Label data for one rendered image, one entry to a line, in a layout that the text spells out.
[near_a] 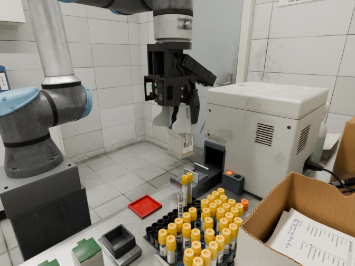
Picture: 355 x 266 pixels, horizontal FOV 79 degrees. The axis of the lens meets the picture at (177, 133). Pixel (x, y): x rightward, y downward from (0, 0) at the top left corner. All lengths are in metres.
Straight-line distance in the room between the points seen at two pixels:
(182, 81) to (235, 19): 1.72
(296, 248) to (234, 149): 0.31
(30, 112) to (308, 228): 0.72
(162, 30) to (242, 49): 1.66
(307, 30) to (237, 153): 1.41
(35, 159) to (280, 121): 0.67
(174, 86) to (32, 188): 0.48
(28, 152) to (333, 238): 0.75
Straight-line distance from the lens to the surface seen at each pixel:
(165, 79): 0.40
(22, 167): 0.73
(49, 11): 0.77
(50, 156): 0.75
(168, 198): 0.66
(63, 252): 0.58
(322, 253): 0.51
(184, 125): 0.45
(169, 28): 0.42
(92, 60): 2.83
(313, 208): 0.59
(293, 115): 0.58
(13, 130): 0.71
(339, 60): 1.88
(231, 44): 2.12
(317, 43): 1.91
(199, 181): 0.66
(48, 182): 0.72
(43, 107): 0.72
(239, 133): 0.65
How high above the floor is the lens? 1.27
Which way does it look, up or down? 20 degrees down
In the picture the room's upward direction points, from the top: straight up
